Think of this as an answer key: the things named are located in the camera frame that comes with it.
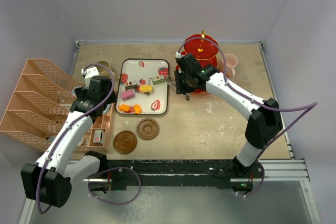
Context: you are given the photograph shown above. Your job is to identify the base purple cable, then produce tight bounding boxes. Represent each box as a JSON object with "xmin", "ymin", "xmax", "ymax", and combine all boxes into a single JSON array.
[{"xmin": 88, "ymin": 166, "xmax": 143, "ymax": 206}]

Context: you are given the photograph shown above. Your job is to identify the orange fish cake left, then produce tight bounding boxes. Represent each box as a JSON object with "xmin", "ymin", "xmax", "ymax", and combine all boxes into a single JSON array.
[{"xmin": 118, "ymin": 104, "xmax": 131, "ymax": 113}]

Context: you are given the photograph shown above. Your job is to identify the brown wooden coaster left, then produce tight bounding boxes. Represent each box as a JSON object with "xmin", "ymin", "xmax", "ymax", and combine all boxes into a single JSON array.
[{"xmin": 113, "ymin": 131, "xmax": 138, "ymax": 154}]

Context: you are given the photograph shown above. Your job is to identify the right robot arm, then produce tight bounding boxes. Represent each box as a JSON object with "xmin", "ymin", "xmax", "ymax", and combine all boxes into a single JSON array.
[{"xmin": 174, "ymin": 52, "xmax": 283, "ymax": 177}]

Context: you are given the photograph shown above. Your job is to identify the chocolate cake slice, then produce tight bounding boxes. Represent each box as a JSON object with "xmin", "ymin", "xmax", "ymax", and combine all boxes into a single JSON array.
[{"xmin": 124, "ymin": 81, "xmax": 138, "ymax": 90}]

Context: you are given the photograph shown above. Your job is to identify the green cake slice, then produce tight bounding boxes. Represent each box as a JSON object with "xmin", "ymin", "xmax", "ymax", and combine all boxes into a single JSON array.
[{"xmin": 151, "ymin": 76, "xmax": 166, "ymax": 85}]

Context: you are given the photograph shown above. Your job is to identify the beige ceramic mug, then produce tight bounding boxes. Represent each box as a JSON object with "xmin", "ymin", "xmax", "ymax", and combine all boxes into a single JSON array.
[{"xmin": 96, "ymin": 61, "xmax": 116, "ymax": 79}]

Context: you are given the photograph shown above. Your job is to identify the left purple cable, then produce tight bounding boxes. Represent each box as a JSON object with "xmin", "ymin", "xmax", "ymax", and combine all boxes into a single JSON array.
[{"xmin": 36, "ymin": 63, "xmax": 116, "ymax": 215}]

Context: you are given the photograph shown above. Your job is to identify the pink cake slice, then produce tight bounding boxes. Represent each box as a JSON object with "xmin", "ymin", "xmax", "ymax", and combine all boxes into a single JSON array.
[{"xmin": 121, "ymin": 89, "xmax": 135, "ymax": 101}]

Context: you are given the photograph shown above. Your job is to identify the brown wooden coaster right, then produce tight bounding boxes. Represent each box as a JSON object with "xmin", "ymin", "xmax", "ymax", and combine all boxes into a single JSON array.
[{"xmin": 136, "ymin": 118, "xmax": 160, "ymax": 140}]

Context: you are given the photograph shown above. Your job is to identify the orange fish cake right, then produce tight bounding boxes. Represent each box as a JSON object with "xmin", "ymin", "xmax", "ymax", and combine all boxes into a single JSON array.
[{"xmin": 129, "ymin": 104, "xmax": 142, "ymax": 114}]

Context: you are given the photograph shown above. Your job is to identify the orange fish cake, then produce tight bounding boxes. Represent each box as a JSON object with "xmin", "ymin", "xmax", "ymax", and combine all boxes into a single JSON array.
[
  {"xmin": 129, "ymin": 104, "xmax": 142, "ymax": 114},
  {"xmin": 118, "ymin": 104, "xmax": 131, "ymax": 113}
]

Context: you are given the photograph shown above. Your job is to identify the red three-tier cake stand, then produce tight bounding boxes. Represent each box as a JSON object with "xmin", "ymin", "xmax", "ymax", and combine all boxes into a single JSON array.
[{"xmin": 175, "ymin": 32, "xmax": 219, "ymax": 91}]

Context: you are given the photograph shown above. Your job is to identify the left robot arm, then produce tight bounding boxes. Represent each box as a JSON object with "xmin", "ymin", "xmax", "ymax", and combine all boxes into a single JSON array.
[{"xmin": 20, "ymin": 63, "xmax": 117, "ymax": 214}]

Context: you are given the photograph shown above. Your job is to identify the white strawberry tray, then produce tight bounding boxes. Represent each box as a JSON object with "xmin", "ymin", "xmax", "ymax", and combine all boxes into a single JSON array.
[{"xmin": 115, "ymin": 58, "xmax": 169, "ymax": 115}]

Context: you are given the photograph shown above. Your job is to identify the black base frame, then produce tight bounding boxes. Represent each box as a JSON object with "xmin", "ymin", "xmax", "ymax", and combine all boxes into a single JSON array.
[{"xmin": 86, "ymin": 151, "xmax": 265, "ymax": 192}]

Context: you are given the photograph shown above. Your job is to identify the yellow cake slice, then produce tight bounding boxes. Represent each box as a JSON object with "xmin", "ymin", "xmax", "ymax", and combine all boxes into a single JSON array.
[{"xmin": 138, "ymin": 85, "xmax": 153, "ymax": 95}]

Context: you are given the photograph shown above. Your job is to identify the metal tongs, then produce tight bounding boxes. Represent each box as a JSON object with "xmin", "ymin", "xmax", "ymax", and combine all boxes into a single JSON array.
[{"xmin": 165, "ymin": 76, "xmax": 190, "ymax": 101}]

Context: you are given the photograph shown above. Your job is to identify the small grey box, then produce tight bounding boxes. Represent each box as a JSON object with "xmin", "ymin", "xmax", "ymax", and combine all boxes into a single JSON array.
[{"xmin": 92, "ymin": 129, "xmax": 105, "ymax": 144}]

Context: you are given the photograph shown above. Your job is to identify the pink desk organizer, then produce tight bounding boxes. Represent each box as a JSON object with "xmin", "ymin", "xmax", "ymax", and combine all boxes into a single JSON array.
[{"xmin": 0, "ymin": 58, "xmax": 117, "ymax": 154}]

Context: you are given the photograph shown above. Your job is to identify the pink mug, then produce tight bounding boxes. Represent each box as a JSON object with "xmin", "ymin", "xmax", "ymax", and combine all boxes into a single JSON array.
[{"xmin": 222, "ymin": 54, "xmax": 239, "ymax": 78}]

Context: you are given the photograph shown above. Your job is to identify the brown wooden coaster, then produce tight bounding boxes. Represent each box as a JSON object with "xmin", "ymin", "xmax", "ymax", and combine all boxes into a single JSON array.
[
  {"xmin": 113, "ymin": 131, "xmax": 138, "ymax": 154},
  {"xmin": 136, "ymin": 118, "xmax": 160, "ymax": 140}
]

